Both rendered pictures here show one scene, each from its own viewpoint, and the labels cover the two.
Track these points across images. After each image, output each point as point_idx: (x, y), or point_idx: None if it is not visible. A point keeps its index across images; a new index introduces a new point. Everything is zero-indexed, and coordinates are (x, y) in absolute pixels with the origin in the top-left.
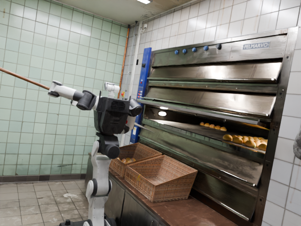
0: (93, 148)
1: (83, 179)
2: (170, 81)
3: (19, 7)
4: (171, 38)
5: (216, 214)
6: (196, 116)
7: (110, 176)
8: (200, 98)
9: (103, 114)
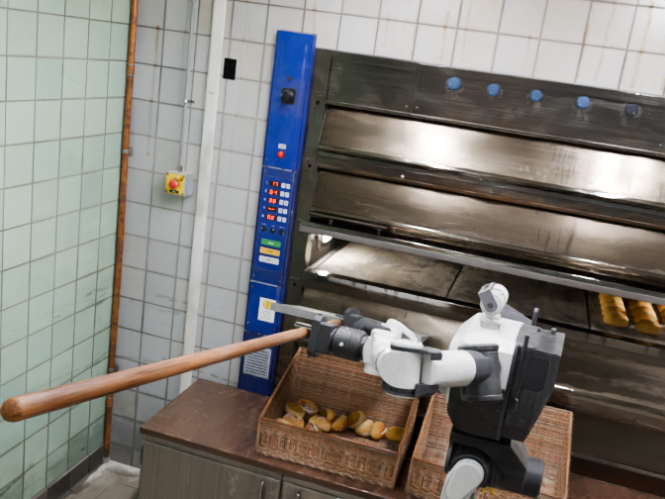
0: (463, 482)
1: (55, 498)
2: (435, 173)
3: None
4: (425, 32)
5: (636, 495)
6: None
7: (337, 493)
8: (568, 238)
9: (537, 399)
